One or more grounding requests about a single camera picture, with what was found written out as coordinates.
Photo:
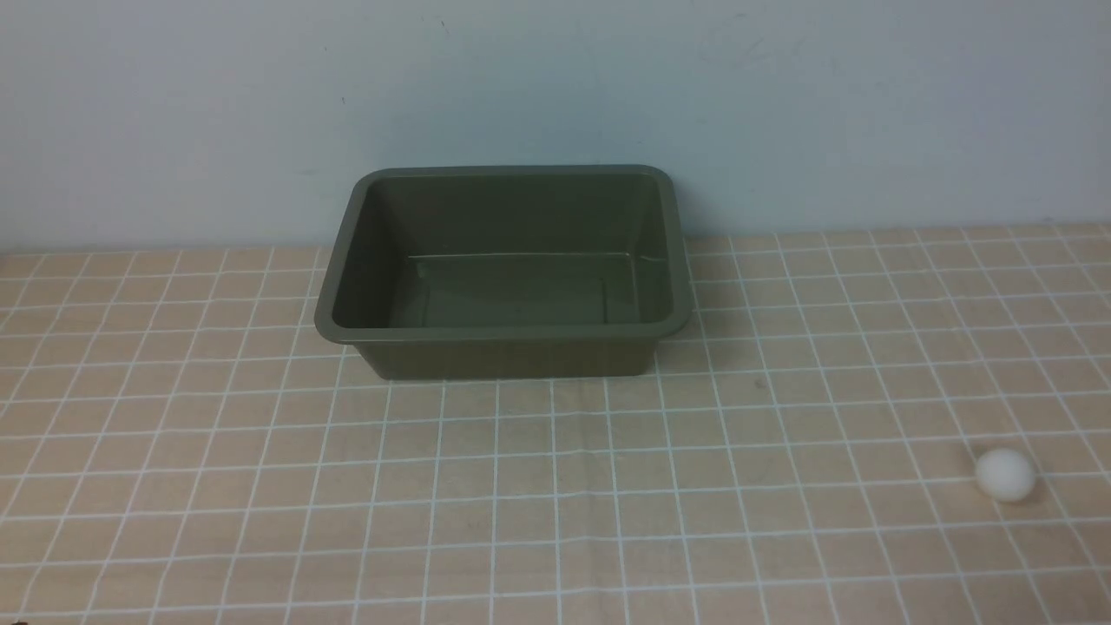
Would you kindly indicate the olive green plastic bin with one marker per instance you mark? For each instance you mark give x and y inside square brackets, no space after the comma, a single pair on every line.
[494,272]

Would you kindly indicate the beige checkered tablecloth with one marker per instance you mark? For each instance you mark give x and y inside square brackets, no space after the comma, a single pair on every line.
[181,447]

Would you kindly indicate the white table-tennis ball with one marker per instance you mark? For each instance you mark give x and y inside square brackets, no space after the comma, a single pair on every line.
[1005,475]

